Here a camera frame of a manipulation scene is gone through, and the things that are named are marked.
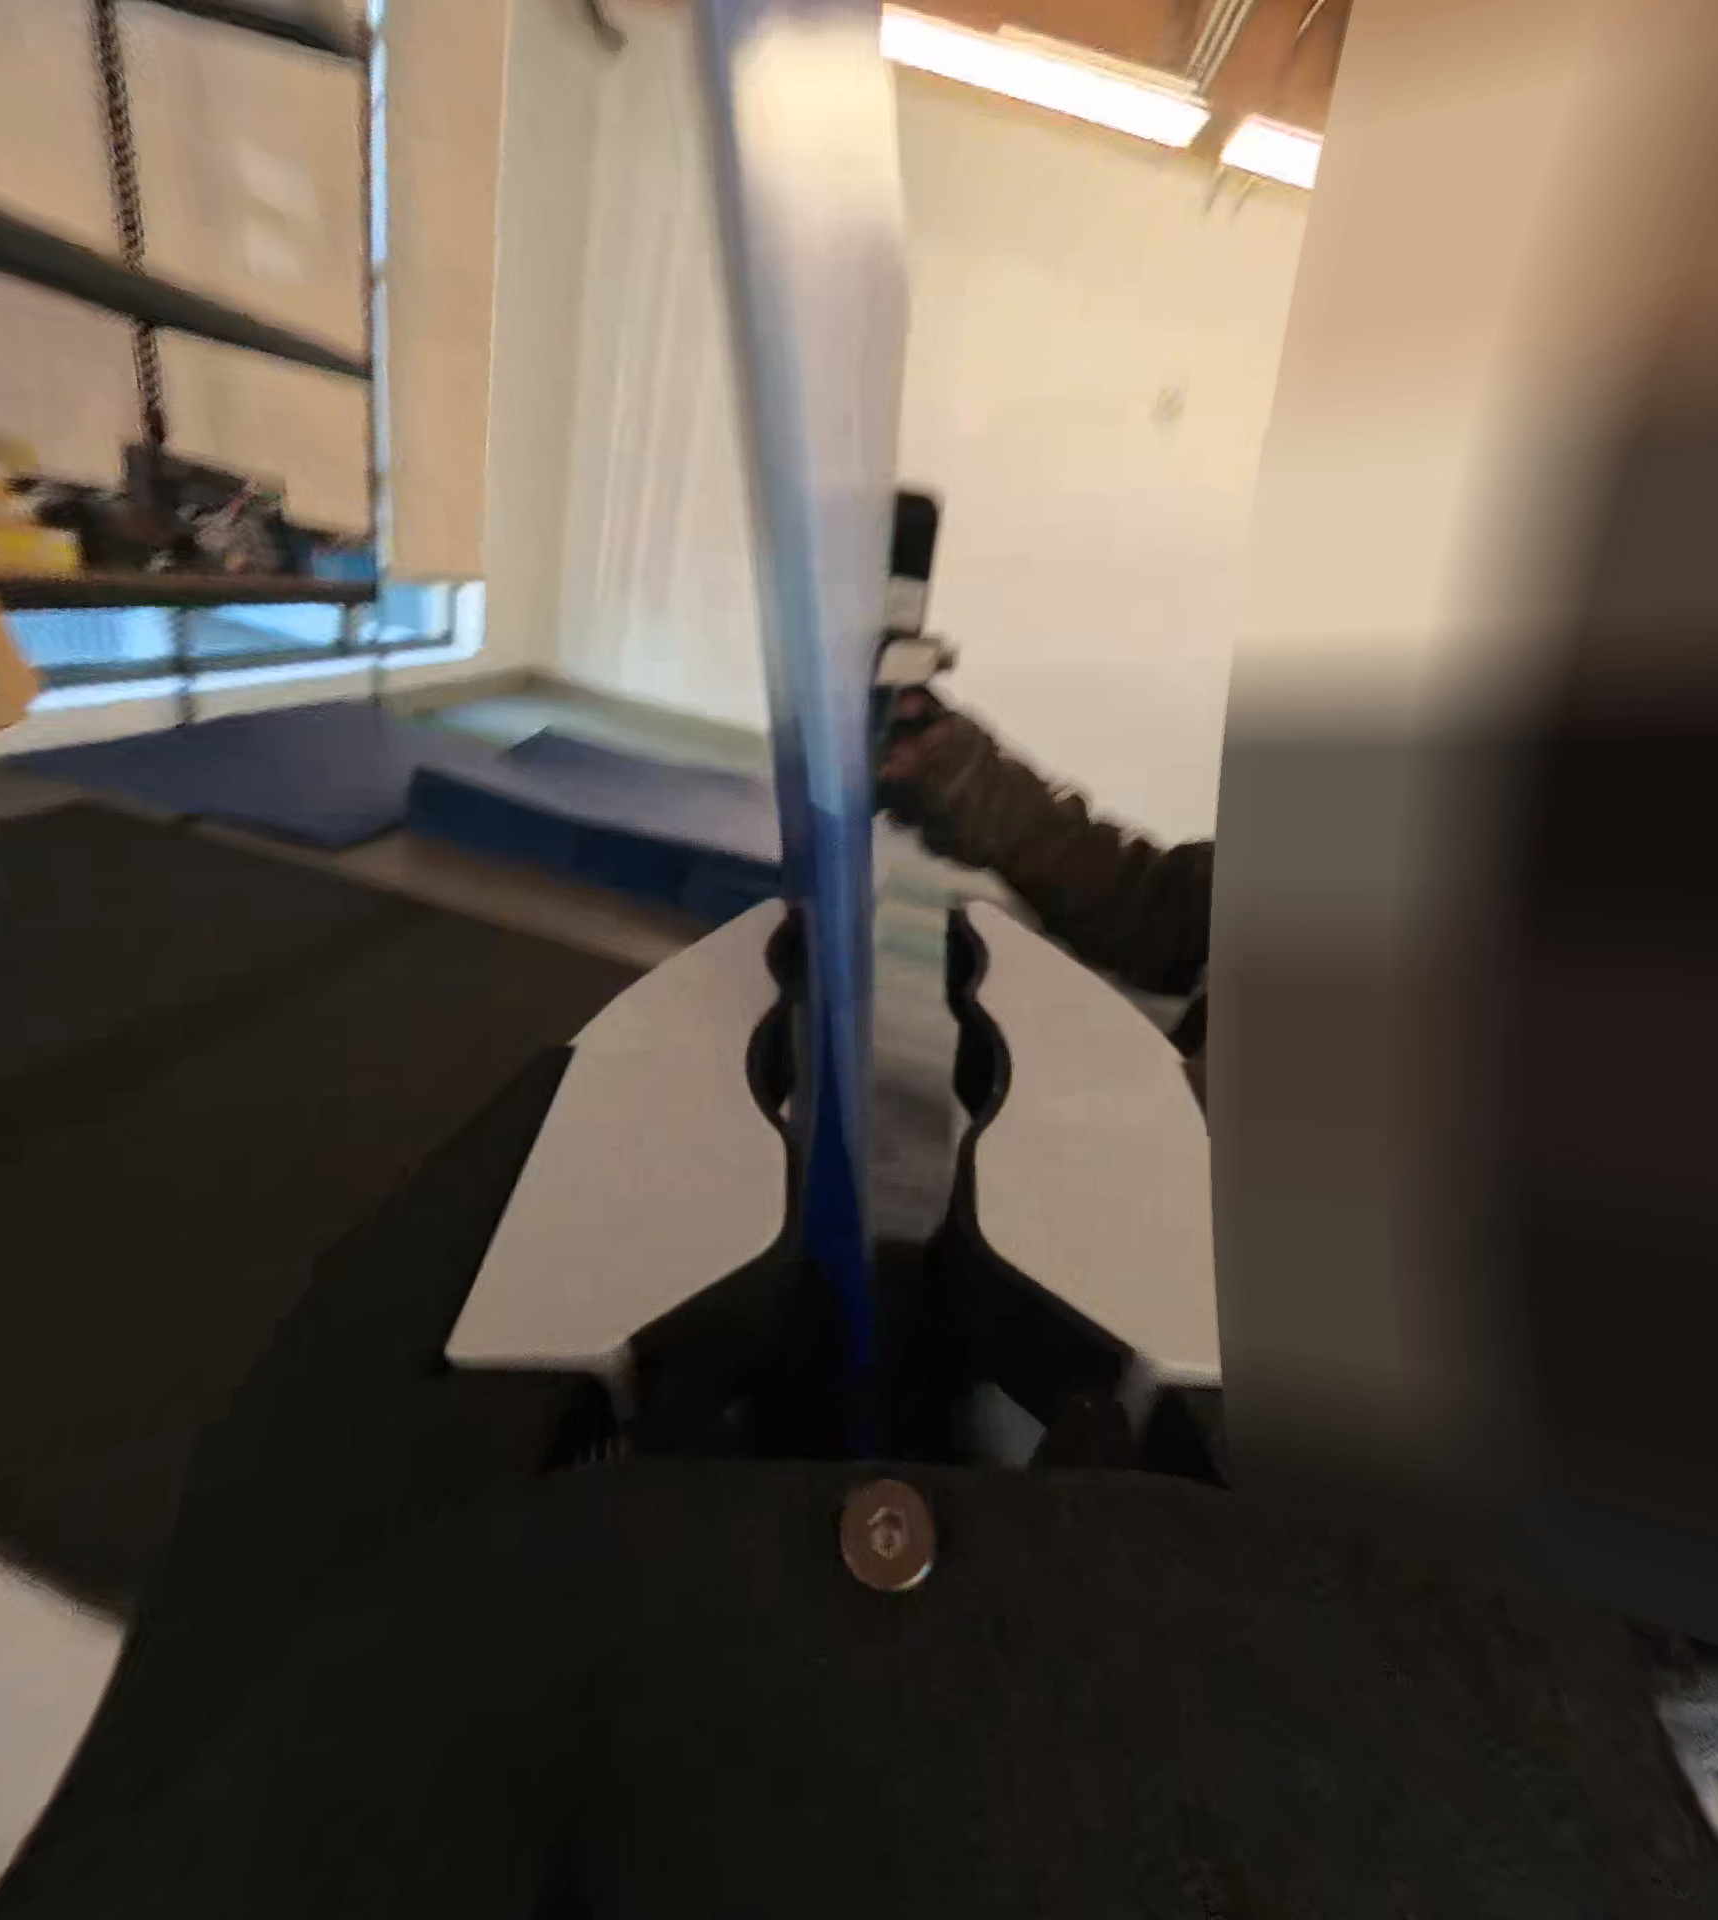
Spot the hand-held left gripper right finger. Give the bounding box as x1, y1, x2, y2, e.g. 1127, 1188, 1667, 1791
946, 906, 1228, 1388

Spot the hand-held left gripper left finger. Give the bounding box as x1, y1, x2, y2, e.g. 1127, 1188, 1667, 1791
448, 900, 806, 1378

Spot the blue folder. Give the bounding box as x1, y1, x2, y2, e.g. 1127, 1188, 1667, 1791
686, 0, 906, 1466

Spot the person's right forearm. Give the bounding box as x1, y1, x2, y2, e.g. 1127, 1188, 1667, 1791
932, 722, 1221, 1001

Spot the person's right hand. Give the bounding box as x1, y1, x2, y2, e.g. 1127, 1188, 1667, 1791
881, 695, 989, 829

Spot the blue floor mat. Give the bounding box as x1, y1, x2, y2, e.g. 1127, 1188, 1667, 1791
17, 698, 420, 856
406, 726, 790, 924

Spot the long ceiling light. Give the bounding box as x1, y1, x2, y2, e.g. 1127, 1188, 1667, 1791
881, 8, 1217, 153

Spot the window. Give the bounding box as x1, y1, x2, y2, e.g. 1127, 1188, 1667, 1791
11, 578, 489, 698

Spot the short ceiling light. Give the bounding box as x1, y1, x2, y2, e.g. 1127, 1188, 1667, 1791
1221, 114, 1324, 188

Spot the dark electronic equipment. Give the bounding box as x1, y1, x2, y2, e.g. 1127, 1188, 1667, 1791
32, 447, 381, 588

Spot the metal shelf rack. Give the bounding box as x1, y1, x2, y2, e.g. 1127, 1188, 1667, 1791
0, 0, 381, 707

